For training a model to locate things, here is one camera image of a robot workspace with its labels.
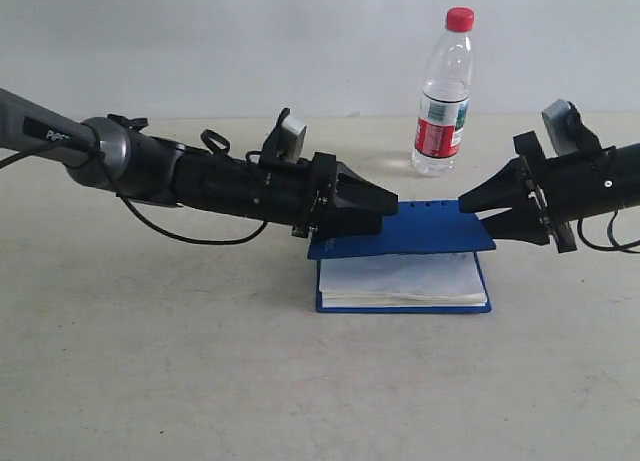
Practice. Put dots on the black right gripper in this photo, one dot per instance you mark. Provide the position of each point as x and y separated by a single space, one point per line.
517 201

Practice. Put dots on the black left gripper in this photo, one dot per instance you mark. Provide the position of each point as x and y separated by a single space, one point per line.
368 202

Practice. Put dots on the blue ring binder notebook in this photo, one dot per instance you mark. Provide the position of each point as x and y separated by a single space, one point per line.
424 261

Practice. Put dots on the clear water bottle red cap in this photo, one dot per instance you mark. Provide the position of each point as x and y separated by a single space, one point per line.
445 95

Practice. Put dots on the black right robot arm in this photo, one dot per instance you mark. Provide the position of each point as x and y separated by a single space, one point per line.
595 182

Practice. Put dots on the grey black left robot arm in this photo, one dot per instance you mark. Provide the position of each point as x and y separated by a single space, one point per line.
113 153

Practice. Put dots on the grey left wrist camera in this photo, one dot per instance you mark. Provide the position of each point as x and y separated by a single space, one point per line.
285 141

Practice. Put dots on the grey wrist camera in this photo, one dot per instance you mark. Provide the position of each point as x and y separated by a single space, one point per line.
564 128
285 141

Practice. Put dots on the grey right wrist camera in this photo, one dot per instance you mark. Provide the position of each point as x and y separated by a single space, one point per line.
564 128

